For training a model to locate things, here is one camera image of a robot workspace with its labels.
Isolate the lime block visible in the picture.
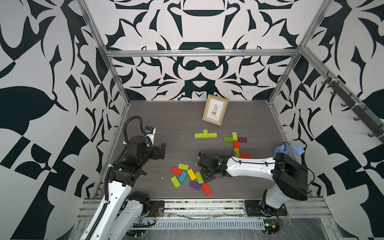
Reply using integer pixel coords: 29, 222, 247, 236
196, 172, 205, 185
178, 164, 190, 171
232, 132, 238, 141
203, 130, 209, 139
195, 133, 204, 139
208, 133, 218, 138
234, 148, 240, 158
171, 176, 181, 189

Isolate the red block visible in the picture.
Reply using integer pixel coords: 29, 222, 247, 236
171, 167, 183, 175
202, 183, 212, 197
233, 140, 240, 149
240, 154, 251, 159

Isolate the lime block top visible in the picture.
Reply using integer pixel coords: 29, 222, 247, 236
195, 133, 204, 139

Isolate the purple block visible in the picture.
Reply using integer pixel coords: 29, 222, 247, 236
238, 137, 248, 143
189, 181, 202, 191

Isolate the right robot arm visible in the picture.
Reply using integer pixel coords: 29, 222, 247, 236
197, 152, 309, 216

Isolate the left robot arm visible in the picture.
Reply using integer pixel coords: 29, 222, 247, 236
80, 129, 166, 240

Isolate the yellow block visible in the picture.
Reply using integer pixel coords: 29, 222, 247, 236
187, 169, 197, 181

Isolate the teal block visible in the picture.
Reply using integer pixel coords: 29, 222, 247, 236
178, 171, 188, 183

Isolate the left circuit board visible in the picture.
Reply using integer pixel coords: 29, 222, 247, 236
133, 219, 156, 228

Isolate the circuit board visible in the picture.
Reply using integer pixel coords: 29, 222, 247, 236
263, 223, 281, 236
133, 219, 156, 228

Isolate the right circuit board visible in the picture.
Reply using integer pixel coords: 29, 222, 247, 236
263, 223, 281, 236

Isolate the blue cloth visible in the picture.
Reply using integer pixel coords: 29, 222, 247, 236
273, 142, 305, 157

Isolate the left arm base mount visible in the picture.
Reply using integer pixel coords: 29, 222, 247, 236
141, 200, 165, 218

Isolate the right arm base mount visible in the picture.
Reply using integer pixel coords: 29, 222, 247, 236
244, 200, 288, 218

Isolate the white cable duct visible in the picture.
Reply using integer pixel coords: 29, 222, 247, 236
151, 219, 265, 231

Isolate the wooden picture frame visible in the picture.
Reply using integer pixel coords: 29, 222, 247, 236
202, 95, 229, 126

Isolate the black wall hook rail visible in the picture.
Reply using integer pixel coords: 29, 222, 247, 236
322, 71, 384, 145

